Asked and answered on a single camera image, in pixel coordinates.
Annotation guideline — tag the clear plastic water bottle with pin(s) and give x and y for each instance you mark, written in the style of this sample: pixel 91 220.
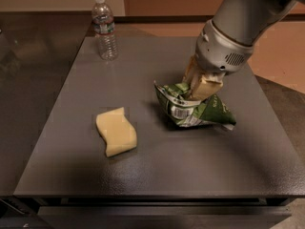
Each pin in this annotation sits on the clear plastic water bottle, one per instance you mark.
pixel 104 29

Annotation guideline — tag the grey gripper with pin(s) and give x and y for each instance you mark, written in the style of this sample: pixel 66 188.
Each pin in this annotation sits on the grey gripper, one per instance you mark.
pixel 219 52

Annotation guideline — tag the yellow sponge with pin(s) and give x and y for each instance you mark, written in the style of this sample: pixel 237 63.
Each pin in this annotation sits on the yellow sponge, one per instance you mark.
pixel 119 134

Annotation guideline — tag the green jalapeno chip bag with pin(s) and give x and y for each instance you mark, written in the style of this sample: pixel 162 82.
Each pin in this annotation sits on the green jalapeno chip bag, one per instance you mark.
pixel 191 113

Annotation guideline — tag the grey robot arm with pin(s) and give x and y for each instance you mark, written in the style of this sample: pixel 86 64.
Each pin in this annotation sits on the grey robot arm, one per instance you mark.
pixel 244 21

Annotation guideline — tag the dark drawer cabinet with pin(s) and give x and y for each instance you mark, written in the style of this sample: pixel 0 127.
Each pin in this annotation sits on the dark drawer cabinet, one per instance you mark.
pixel 17 215

